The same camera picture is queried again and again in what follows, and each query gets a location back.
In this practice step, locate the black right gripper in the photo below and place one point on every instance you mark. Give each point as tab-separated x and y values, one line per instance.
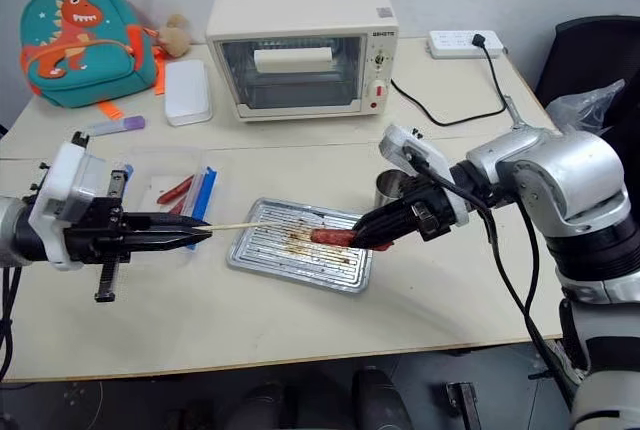
432	207

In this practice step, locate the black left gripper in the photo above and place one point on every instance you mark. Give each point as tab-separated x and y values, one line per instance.
100	230

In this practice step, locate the wooden skewer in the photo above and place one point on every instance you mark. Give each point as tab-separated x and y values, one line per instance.
260	228

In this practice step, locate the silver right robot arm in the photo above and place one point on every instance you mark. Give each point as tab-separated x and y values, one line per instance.
575	175

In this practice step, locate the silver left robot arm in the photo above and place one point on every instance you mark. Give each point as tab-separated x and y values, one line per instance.
15	232

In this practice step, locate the short raw red sausage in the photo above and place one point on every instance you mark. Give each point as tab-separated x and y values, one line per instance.
177	207

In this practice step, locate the metal cup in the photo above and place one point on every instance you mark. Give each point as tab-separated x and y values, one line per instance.
387	190

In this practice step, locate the long raw red sausage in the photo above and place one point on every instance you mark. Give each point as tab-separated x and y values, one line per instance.
175	190

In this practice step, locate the ribbed metal tray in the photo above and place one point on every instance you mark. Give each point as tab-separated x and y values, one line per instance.
280	262

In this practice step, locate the blue and white packet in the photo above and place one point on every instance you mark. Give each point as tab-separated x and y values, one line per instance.
202	195

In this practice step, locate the clear bag with sausages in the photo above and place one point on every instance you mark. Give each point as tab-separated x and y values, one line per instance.
160	160

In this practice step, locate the purple capped tube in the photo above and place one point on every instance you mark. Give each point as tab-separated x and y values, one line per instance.
117	125

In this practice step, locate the white rectangular box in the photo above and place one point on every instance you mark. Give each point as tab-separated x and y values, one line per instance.
187	90

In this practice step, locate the dark rounded shape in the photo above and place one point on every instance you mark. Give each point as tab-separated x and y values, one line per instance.
382	400

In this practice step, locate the teal dinosaur backpack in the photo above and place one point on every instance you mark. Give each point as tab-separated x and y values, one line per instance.
85	65

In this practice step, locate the white power strip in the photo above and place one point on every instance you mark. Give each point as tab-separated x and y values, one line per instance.
452	45

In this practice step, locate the beige plush toy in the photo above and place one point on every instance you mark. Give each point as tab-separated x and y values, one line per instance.
175	37

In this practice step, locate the clear plastic bag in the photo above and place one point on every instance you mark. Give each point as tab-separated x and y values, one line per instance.
585	105

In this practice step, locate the cream toaster oven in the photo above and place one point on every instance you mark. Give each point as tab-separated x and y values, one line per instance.
300	5

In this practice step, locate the black chair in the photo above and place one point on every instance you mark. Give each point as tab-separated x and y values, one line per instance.
590	60

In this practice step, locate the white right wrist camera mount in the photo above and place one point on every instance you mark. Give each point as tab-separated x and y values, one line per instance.
397	140

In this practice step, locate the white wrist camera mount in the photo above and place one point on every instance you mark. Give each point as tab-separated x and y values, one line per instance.
397	140
70	175

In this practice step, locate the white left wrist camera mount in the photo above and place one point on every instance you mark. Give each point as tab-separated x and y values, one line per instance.
70	175

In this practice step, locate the dark metal bracket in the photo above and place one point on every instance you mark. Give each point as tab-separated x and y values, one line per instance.
462	402

